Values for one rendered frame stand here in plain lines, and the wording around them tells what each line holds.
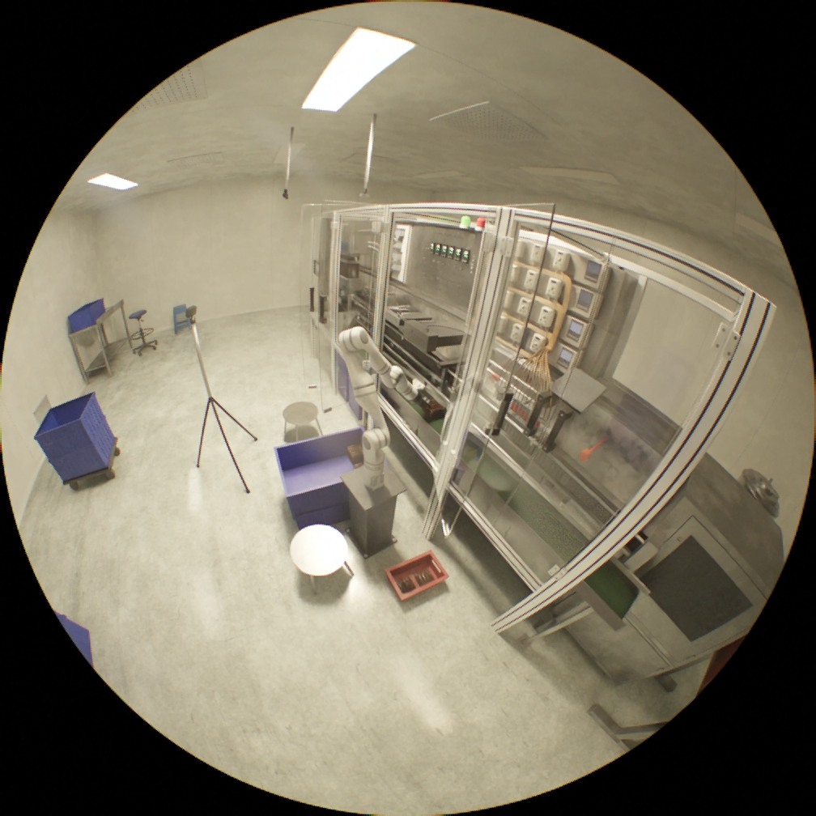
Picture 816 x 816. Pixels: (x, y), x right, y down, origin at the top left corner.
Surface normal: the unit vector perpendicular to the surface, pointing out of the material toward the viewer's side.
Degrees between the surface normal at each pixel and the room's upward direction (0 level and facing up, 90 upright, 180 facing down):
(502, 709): 0
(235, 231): 90
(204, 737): 0
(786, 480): 90
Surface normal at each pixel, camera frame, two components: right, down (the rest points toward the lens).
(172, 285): 0.50, 0.55
